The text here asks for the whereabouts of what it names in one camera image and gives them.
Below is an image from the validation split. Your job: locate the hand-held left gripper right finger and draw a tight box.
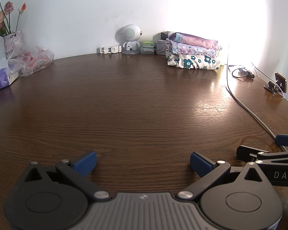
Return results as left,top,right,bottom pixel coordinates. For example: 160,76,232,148
176,151,272,201

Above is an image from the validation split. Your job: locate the red-printed plastic bag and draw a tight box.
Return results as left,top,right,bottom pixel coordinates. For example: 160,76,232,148
14,44,55,77

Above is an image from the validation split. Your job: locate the black clip phone holder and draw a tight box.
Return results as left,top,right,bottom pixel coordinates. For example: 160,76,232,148
263,72,287,95

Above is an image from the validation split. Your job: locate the clear textured flower vase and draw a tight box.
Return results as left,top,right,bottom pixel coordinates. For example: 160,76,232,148
3,30,24,59

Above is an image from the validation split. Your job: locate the pink artificial flower bouquet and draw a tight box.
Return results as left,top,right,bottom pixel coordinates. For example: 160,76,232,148
0,0,27,38

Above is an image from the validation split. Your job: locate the white plastic bag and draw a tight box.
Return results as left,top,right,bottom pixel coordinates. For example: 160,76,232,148
0,57,22,76

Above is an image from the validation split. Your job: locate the grey tin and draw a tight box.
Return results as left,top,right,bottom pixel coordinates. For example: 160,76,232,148
156,39,170,55

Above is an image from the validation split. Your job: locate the black cable with adapter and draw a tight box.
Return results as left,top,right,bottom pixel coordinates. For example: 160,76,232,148
228,64,256,79

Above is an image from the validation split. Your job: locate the purple tissue pack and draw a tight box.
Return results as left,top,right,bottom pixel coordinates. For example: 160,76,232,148
0,68,21,92

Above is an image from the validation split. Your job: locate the pink ruffled garment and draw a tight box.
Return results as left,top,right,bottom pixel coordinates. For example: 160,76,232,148
167,32,220,51

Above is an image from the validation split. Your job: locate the pale pink floral garment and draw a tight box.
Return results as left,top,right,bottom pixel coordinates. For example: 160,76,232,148
170,40,219,58

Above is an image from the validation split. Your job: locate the white robot-shaped speaker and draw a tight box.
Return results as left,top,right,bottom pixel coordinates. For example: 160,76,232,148
115,24,143,55

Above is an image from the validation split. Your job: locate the cream teal-flowered garment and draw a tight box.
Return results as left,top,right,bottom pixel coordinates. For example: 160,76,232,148
166,51,222,70

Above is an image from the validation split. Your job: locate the white cable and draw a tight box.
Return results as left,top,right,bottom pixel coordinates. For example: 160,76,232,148
225,42,279,140

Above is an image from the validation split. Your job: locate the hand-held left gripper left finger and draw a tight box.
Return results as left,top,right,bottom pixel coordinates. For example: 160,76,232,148
23,150,112,200

